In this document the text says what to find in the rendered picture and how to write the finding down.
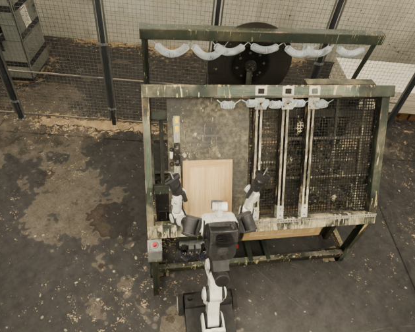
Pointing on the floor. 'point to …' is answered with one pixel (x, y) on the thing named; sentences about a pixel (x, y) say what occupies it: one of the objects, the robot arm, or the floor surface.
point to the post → (155, 278)
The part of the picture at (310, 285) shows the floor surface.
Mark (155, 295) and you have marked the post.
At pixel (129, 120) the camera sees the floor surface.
